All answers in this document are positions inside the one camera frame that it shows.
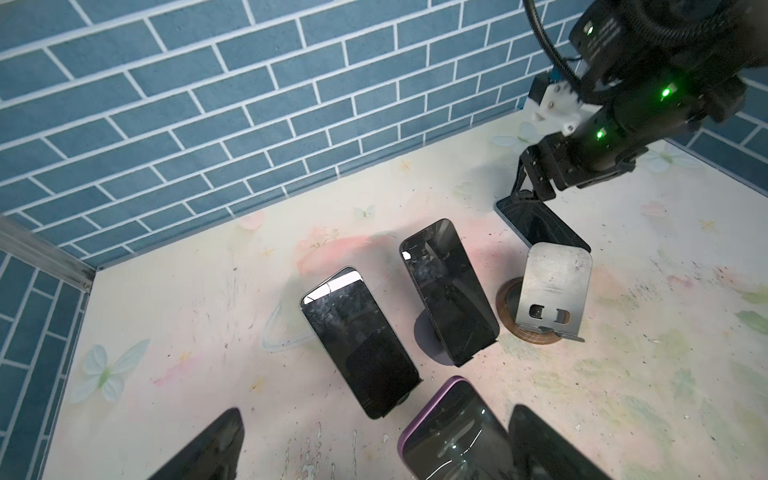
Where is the black phone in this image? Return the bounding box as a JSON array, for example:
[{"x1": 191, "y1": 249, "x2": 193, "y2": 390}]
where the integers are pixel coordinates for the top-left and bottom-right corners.
[
  {"x1": 495, "y1": 196, "x2": 591, "y2": 253},
  {"x1": 300, "y1": 267, "x2": 421, "y2": 419},
  {"x1": 399, "y1": 218, "x2": 500, "y2": 367}
]

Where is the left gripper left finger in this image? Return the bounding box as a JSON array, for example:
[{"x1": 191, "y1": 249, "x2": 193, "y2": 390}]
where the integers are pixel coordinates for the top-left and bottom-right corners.
[{"x1": 150, "y1": 407, "x2": 245, "y2": 480}]

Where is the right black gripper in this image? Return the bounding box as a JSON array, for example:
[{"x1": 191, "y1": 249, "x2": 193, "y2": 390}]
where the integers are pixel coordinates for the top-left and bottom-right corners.
[{"x1": 510, "y1": 101, "x2": 707, "y2": 201}]

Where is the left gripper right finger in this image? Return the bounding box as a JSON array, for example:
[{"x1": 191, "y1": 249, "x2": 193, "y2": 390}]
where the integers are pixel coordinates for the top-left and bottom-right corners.
[{"x1": 508, "y1": 404, "x2": 610, "y2": 480}]

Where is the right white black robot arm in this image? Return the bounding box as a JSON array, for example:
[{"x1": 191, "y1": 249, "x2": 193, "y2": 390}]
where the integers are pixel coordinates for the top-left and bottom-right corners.
[{"x1": 511, "y1": 1, "x2": 767, "y2": 201}]

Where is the purple-edged phone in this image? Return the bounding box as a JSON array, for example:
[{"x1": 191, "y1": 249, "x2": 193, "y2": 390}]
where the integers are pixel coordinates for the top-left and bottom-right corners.
[{"x1": 398, "y1": 376, "x2": 518, "y2": 480}]

